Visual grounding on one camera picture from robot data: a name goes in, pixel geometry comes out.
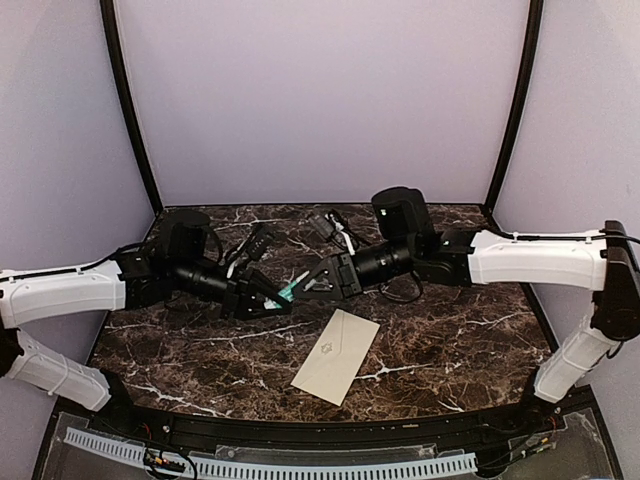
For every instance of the grey glue bottle cap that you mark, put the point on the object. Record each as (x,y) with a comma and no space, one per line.
(300,277)

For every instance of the black front rail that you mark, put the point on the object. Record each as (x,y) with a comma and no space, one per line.
(201,433)

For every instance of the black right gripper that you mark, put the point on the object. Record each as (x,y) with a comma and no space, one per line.
(344,280)

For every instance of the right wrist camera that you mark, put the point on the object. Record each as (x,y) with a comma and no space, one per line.
(333,228)

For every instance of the black corner frame post right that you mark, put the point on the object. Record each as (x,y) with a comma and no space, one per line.
(520,93)

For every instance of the small glue bottle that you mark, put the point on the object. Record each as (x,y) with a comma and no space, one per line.
(286,293)

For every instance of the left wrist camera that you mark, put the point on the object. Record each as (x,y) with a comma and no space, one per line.
(250,250)

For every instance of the white slotted cable duct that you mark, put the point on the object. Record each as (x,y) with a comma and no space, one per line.
(253,463)

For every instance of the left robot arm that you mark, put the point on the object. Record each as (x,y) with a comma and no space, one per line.
(133,277)

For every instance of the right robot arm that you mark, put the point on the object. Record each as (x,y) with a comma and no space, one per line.
(601,261)

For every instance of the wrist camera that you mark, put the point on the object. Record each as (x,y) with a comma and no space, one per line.
(250,250)
(333,228)

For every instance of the black corner frame post left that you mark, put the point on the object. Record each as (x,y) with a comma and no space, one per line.
(128,109)

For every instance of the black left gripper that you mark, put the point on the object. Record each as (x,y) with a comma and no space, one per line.
(249,287)

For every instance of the black corner frame post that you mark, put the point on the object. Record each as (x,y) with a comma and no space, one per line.
(520,93)
(128,109)

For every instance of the cream envelope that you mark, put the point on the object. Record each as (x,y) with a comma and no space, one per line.
(333,363)

